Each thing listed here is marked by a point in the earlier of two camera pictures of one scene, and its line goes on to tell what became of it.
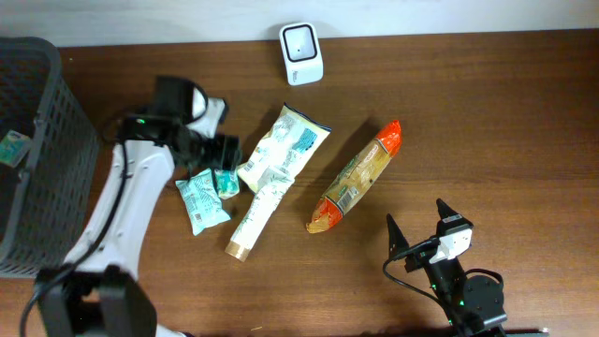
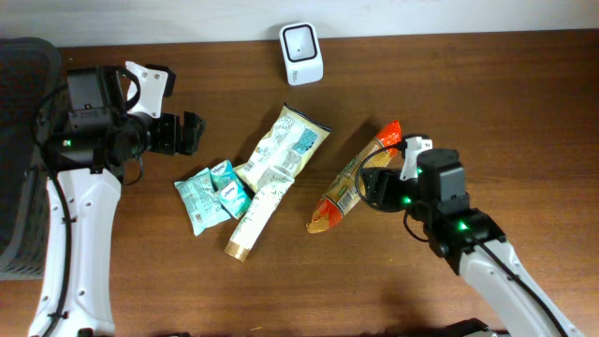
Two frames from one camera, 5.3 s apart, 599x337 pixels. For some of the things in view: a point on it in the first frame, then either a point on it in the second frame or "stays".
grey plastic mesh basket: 49,207 stays
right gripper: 422,258 -> 379,185
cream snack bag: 287,148 stays
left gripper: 226,153 -> 168,133
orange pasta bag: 357,181 stays
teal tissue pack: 13,147 -> 224,173
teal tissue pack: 227,183 -> 234,199
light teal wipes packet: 202,200 stays
